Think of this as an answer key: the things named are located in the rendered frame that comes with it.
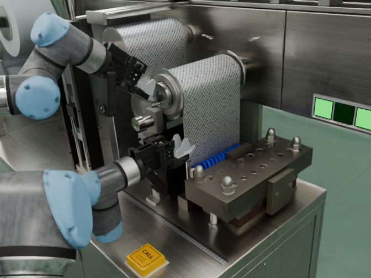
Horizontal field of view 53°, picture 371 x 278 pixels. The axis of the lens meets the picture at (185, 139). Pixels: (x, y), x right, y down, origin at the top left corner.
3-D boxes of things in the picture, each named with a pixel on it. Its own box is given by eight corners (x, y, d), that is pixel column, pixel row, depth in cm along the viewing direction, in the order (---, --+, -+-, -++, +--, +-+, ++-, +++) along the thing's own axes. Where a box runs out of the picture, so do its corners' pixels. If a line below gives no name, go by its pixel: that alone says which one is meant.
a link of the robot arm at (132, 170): (130, 193, 92) (111, 181, 98) (144, 186, 95) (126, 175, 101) (126, 167, 89) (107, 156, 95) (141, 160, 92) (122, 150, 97)
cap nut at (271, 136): (263, 140, 124) (263, 128, 122) (269, 137, 126) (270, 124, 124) (272, 143, 121) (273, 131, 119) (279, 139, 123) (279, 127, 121)
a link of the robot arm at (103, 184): (74, 203, 91) (67, 173, 88) (112, 185, 98) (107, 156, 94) (90, 217, 86) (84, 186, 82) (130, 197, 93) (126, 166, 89)
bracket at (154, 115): (144, 201, 119) (133, 111, 106) (160, 192, 123) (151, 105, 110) (154, 207, 116) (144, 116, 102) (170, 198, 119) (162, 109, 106)
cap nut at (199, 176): (190, 180, 104) (189, 166, 102) (199, 175, 107) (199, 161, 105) (199, 185, 102) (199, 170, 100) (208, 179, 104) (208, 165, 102)
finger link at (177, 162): (192, 155, 103) (167, 166, 98) (192, 160, 103) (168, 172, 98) (181, 149, 106) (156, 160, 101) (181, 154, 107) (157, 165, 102)
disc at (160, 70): (151, 112, 112) (146, 63, 106) (152, 112, 112) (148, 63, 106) (184, 126, 102) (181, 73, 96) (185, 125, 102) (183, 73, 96)
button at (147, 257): (126, 263, 95) (125, 256, 94) (148, 249, 99) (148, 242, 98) (143, 278, 90) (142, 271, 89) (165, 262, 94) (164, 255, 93)
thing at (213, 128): (186, 171, 110) (182, 113, 102) (238, 144, 124) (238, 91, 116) (187, 172, 110) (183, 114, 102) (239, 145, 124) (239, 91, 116)
